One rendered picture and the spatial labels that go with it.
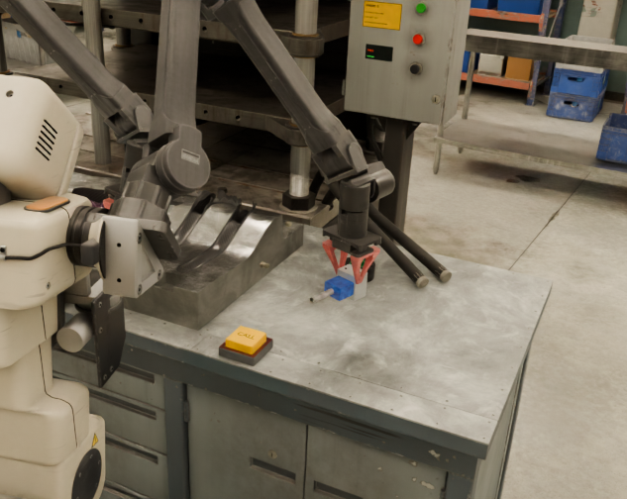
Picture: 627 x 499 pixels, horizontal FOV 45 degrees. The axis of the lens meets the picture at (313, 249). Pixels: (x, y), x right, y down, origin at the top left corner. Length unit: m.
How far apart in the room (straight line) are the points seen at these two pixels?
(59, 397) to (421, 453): 0.66
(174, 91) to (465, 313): 0.86
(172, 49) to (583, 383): 2.28
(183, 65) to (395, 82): 1.04
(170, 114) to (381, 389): 0.64
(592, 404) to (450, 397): 1.59
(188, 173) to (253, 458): 0.79
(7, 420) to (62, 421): 0.08
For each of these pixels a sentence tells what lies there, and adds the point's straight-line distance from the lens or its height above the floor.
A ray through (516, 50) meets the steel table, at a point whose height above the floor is 0.88.
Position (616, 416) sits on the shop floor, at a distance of 2.96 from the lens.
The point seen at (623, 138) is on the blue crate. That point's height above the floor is 0.42.
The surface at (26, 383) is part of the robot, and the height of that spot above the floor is 0.95.
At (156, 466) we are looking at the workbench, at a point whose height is 0.40.
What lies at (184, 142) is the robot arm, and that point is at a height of 1.29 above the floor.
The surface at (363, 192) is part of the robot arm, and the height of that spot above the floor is 1.14.
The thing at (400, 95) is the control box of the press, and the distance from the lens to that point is 2.15.
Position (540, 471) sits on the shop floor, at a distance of 2.61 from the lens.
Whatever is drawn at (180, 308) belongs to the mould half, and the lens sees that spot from 1.58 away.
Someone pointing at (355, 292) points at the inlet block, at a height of 0.92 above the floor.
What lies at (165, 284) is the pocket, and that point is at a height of 0.86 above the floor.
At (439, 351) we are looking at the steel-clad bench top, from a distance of 1.56.
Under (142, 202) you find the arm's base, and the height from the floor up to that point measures 1.23.
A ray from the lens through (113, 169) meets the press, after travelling 2.58.
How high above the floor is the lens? 1.62
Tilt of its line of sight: 25 degrees down
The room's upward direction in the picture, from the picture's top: 3 degrees clockwise
